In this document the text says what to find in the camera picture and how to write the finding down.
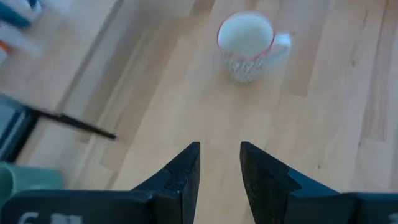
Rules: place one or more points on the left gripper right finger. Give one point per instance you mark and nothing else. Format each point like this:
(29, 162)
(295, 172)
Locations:
(264, 186)

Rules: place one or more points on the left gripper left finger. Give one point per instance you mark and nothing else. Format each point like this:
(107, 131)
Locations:
(183, 186)

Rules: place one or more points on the green mug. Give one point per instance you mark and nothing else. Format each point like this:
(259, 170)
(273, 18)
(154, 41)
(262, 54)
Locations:
(31, 180)

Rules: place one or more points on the white floral patterned mug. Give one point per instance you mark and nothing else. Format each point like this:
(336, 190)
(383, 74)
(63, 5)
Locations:
(245, 34)

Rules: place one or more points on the wooden shelf riser black legs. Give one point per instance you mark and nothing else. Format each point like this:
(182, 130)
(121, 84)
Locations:
(77, 126)

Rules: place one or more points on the black aluminium table frame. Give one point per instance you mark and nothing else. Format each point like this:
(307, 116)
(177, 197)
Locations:
(7, 130)

